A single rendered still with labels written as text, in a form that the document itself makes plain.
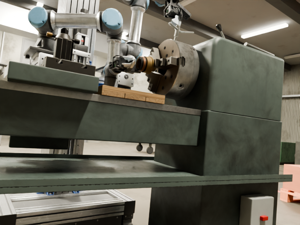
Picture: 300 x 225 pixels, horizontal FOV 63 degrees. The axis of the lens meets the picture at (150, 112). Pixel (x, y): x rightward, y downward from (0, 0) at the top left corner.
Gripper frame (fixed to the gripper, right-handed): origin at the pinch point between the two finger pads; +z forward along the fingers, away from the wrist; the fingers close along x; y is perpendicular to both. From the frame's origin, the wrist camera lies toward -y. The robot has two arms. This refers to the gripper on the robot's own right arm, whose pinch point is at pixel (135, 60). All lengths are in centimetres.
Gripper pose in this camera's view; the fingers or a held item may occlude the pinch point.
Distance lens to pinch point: 125.4
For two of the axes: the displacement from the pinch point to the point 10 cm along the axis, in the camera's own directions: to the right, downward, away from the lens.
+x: 0.9, -9.9, 0.6
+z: 4.6, -0.1, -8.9
